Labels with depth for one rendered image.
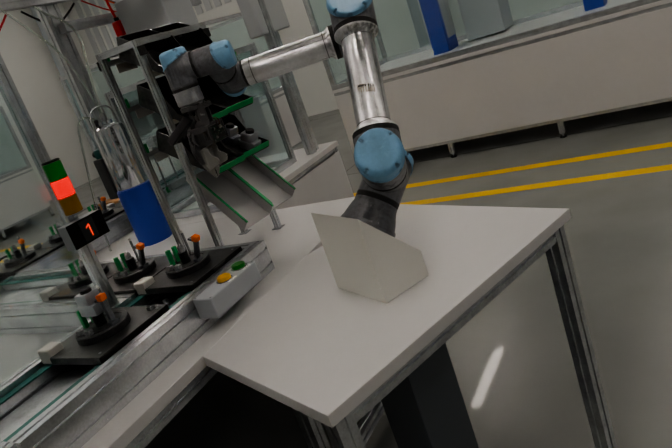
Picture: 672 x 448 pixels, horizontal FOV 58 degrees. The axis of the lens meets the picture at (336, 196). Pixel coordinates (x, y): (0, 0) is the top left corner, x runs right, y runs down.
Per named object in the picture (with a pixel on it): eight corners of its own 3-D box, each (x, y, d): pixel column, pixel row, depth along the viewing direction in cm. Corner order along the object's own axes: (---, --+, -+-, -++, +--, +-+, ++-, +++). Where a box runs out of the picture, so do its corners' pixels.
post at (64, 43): (154, 223, 313) (33, -51, 276) (141, 231, 305) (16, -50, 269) (148, 224, 315) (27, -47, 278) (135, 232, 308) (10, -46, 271)
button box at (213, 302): (262, 278, 176) (255, 259, 174) (219, 318, 159) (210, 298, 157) (244, 280, 179) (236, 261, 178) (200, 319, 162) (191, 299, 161)
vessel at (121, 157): (154, 177, 274) (120, 98, 264) (132, 189, 262) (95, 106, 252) (134, 182, 281) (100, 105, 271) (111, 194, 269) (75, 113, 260)
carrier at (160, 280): (243, 251, 189) (228, 215, 186) (194, 291, 169) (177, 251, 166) (188, 258, 202) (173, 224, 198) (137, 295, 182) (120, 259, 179)
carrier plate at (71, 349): (170, 310, 162) (167, 303, 161) (102, 365, 142) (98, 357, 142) (112, 313, 174) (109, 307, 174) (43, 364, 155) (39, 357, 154)
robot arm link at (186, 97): (167, 96, 163) (186, 88, 170) (173, 112, 164) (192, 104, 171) (187, 89, 159) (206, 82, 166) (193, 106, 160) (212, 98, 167)
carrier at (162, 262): (187, 258, 202) (173, 224, 198) (136, 295, 182) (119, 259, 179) (139, 264, 214) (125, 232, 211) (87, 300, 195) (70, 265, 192)
